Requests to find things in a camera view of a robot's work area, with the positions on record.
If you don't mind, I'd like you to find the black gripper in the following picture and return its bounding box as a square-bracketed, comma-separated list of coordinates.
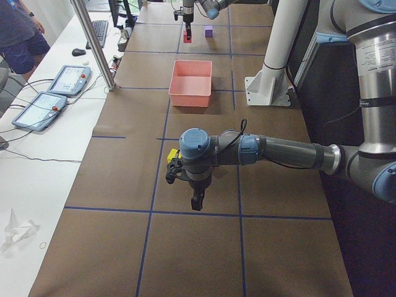
[188, 176, 212, 211]
[183, 6, 194, 35]

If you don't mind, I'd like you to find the red foam block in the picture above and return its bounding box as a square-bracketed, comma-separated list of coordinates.
[183, 30, 192, 43]

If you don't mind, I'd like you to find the purple foam block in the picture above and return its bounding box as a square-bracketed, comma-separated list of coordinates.
[204, 25, 213, 38]

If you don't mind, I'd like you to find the yellow foam block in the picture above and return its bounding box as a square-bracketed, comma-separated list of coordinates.
[166, 148, 181, 164]

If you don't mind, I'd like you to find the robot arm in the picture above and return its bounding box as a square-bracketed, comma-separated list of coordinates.
[166, 1, 395, 211]
[180, 0, 235, 41]

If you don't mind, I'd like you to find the pink plastic bin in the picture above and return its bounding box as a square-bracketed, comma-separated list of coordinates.
[168, 59, 212, 108]

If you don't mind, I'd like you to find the black keyboard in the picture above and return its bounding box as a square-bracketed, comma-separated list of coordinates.
[92, 20, 108, 48]

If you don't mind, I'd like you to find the black computer mouse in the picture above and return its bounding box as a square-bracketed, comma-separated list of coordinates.
[72, 48, 86, 57]

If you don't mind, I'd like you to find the far teach pendant tablet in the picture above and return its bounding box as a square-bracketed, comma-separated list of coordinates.
[47, 65, 91, 96]

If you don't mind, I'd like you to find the teach pendant tablet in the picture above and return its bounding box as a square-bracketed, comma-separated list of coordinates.
[12, 92, 67, 131]
[47, 65, 91, 96]

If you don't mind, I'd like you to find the person in dark clothes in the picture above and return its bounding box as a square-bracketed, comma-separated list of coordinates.
[1, 0, 50, 80]

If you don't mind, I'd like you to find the near teach pendant tablet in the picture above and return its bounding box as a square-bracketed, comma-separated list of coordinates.
[12, 92, 67, 131]

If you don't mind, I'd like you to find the crumpled white paper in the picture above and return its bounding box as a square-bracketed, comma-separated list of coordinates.
[1, 209, 41, 255]

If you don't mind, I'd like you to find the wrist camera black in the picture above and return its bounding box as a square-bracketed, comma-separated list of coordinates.
[173, 9, 184, 21]
[165, 158, 186, 184]

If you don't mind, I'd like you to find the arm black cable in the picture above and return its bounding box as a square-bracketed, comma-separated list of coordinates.
[216, 119, 248, 155]

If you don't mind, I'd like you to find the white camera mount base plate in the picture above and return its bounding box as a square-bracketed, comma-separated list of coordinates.
[244, 69, 291, 106]

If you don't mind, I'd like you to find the aluminium frame post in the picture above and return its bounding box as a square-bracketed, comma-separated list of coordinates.
[70, 0, 116, 91]

